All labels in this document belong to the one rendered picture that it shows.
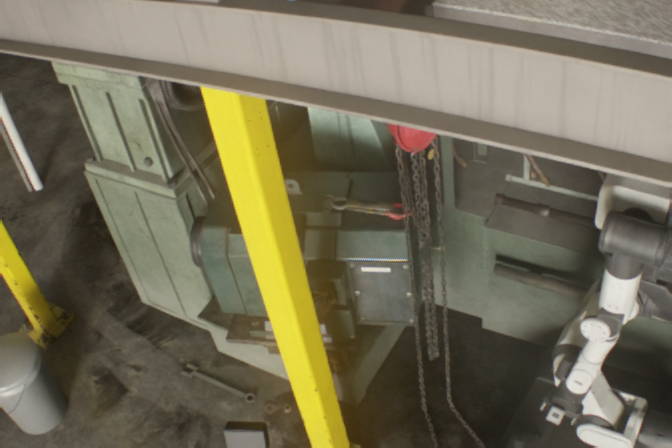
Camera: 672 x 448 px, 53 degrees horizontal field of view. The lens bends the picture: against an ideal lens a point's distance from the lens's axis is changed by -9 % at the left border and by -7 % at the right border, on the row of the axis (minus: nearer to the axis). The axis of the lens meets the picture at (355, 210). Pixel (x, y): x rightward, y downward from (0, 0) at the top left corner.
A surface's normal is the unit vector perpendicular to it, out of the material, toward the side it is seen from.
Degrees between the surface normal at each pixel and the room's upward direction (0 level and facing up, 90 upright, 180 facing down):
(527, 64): 90
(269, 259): 90
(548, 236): 0
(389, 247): 45
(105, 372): 0
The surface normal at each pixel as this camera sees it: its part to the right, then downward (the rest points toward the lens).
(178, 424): -0.12, -0.75
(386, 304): -0.15, 0.66
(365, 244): -0.19, -0.06
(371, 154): -0.48, 0.62
